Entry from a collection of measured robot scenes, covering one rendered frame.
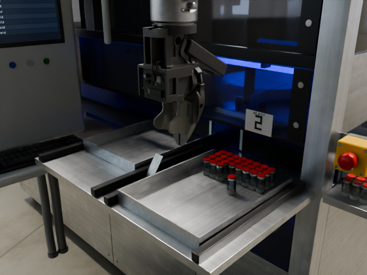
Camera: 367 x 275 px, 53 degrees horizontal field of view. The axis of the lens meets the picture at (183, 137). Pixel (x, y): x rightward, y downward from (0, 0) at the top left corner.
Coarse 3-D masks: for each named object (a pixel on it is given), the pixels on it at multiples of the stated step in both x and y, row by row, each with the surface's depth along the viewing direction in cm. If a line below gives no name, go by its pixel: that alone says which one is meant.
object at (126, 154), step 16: (128, 128) 127; (144, 128) 133; (96, 144) 119; (112, 144) 120; (128, 144) 120; (144, 144) 120; (160, 144) 120; (176, 144) 120; (192, 144) 114; (208, 144) 120; (112, 160) 106; (128, 160) 101; (144, 160) 101
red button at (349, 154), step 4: (348, 152) 81; (340, 156) 81; (344, 156) 80; (348, 156) 80; (352, 156) 80; (340, 160) 81; (344, 160) 80; (348, 160) 80; (352, 160) 79; (356, 160) 80; (340, 164) 81; (344, 164) 81; (348, 164) 80; (352, 164) 80; (356, 164) 80; (344, 168) 81; (348, 168) 80; (352, 168) 80
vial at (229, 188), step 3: (228, 180) 90; (231, 180) 89; (234, 180) 89; (228, 183) 89; (231, 183) 89; (234, 183) 89; (228, 186) 89; (231, 186) 89; (234, 186) 89; (228, 189) 90; (231, 189) 89; (234, 189) 90; (228, 192) 90; (231, 192) 90; (234, 192) 90
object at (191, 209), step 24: (168, 168) 96; (192, 168) 103; (120, 192) 85; (144, 192) 91; (168, 192) 91; (192, 192) 91; (216, 192) 91; (240, 192) 91; (264, 192) 91; (144, 216) 80; (168, 216) 81; (192, 216) 81; (216, 216) 81; (240, 216) 78; (192, 240) 70
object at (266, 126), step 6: (246, 114) 100; (252, 114) 99; (258, 114) 97; (264, 114) 96; (246, 120) 101; (252, 120) 99; (258, 120) 98; (264, 120) 97; (270, 120) 95; (246, 126) 101; (252, 126) 100; (258, 126) 98; (264, 126) 97; (270, 126) 96; (258, 132) 99; (264, 132) 98; (270, 132) 96
